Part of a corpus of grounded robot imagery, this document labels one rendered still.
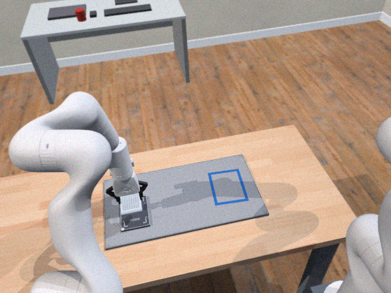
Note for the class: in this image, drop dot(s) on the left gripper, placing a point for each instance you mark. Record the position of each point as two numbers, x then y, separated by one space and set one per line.
127 187

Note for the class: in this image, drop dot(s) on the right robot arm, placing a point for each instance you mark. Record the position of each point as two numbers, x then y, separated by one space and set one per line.
368 240

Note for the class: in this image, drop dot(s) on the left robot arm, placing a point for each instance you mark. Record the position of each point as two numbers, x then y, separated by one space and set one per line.
76 138

